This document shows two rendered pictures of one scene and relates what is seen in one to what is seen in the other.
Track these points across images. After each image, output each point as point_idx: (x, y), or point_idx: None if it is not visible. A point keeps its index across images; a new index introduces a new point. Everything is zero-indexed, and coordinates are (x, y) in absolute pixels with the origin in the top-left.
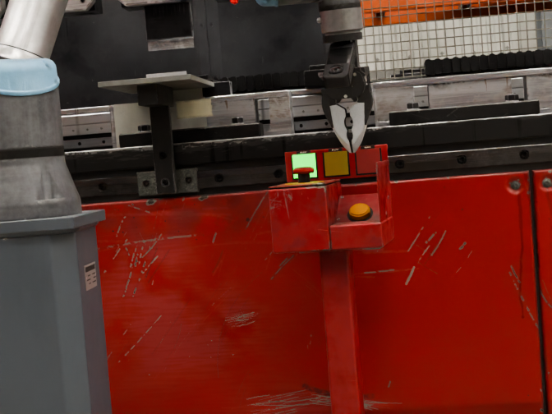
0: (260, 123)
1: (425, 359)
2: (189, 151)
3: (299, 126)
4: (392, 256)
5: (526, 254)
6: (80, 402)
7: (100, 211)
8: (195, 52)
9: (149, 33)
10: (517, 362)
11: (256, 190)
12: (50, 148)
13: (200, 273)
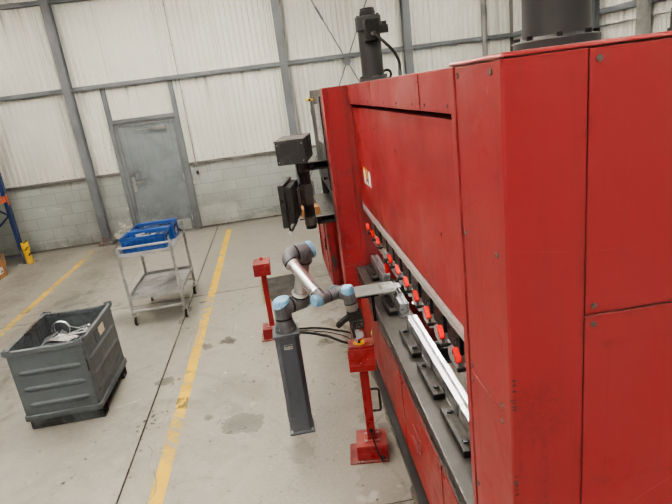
0: (393, 311)
1: (397, 408)
2: (376, 311)
3: None
4: (392, 373)
5: (402, 399)
6: (282, 370)
7: (295, 334)
8: None
9: None
10: (404, 428)
11: (382, 332)
12: (279, 320)
13: (380, 345)
